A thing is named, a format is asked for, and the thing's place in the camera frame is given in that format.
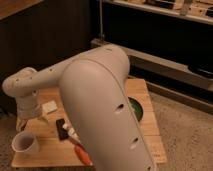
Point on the upper wooden shelf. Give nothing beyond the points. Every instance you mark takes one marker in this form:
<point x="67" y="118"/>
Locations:
<point x="200" y="11"/>

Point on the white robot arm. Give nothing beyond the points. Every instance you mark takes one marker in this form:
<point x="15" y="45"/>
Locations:
<point x="92" y="90"/>

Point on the white sponge block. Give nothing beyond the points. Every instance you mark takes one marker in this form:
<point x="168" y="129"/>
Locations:
<point x="49" y="107"/>

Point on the white plastic bottle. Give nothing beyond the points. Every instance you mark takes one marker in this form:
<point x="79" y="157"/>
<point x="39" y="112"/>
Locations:
<point x="71" y="132"/>

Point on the green ceramic bowl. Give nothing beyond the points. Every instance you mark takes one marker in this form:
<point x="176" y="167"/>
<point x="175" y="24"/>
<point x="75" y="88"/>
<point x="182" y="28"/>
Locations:
<point x="137" y="108"/>

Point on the white ceramic cup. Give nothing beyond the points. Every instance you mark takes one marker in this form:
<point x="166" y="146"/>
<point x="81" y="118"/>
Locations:
<point x="25" y="142"/>

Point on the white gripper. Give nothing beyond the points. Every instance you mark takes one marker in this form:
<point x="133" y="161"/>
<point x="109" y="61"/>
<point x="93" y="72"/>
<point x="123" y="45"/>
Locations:
<point x="28" y="111"/>

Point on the orange carrot toy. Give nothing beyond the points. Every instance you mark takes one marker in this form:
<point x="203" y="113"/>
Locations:
<point x="82" y="155"/>

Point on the black rectangular bar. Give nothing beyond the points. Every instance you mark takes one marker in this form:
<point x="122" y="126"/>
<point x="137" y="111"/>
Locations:
<point x="62" y="133"/>

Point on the metal shelf rail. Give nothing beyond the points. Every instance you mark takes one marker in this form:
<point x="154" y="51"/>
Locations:
<point x="157" y="65"/>

